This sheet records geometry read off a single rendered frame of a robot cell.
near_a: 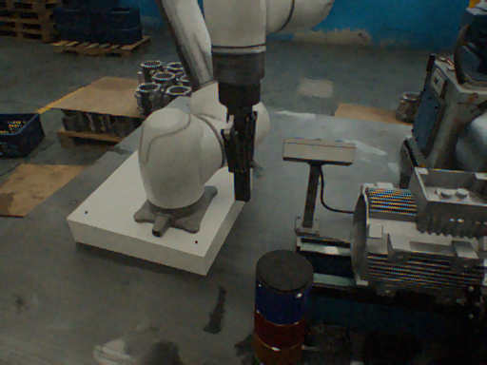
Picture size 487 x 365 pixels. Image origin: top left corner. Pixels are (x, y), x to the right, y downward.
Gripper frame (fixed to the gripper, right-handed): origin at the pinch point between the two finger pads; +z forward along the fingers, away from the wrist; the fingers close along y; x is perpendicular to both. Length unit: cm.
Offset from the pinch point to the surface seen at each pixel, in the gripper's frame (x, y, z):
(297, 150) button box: 5.7, -22.3, 0.8
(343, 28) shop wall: -54, -567, 20
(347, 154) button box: 17.4, -24.7, 1.3
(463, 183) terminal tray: 39.3, -10.6, -1.5
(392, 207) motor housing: 27.8, -1.0, 0.3
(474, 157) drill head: 45, -35, 3
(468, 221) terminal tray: 39.3, -0.8, 0.6
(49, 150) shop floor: -230, -142, 78
